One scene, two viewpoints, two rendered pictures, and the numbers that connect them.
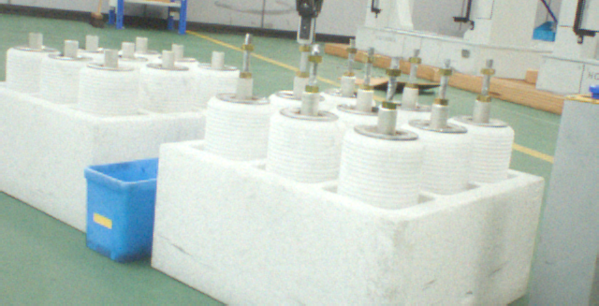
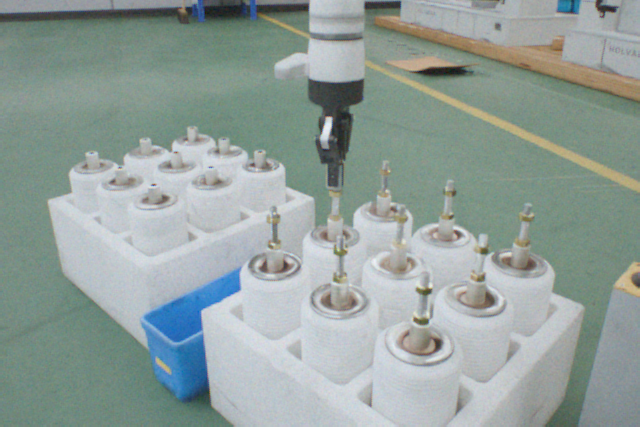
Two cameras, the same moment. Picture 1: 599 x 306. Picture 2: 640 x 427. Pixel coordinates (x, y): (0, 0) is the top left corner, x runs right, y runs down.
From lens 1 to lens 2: 0.40 m
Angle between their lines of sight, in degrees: 13
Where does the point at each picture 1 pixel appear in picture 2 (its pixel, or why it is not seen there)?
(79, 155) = (137, 293)
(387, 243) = not seen: outside the picture
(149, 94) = (197, 213)
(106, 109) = (156, 245)
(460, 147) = (500, 330)
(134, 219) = (190, 368)
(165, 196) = (213, 357)
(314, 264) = not seen: outside the picture
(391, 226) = not seen: outside the picture
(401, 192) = (438, 412)
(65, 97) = (122, 224)
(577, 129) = (626, 321)
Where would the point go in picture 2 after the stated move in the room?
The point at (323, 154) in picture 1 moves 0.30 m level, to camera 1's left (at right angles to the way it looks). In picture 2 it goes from (356, 350) to (111, 337)
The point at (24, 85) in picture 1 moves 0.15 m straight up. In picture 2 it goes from (89, 204) to (75, 131)
